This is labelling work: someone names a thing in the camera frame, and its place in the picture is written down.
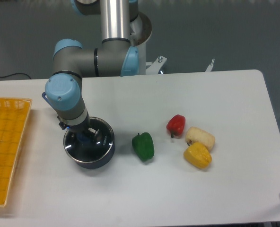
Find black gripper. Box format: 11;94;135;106
57;114;102;141

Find glass lid blue knob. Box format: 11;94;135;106
63;117;115;169

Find blue saucepan with handle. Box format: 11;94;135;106
41;92;116;169

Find red bell pepper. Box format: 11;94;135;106
166;114;186;138

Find beige bread loaf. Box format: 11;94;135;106
185;127;216;151

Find yellow bell pepper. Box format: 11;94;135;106
184;142;212;169

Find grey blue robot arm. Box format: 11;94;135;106
43;0;140;139

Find green bell pepper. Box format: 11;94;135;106
132;132;155;161

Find yellow wicker basket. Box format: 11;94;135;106
0;97;32;207

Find black floor cable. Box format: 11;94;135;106
0;72;32;79

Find white bracket behind table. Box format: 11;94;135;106
205;58;215;72

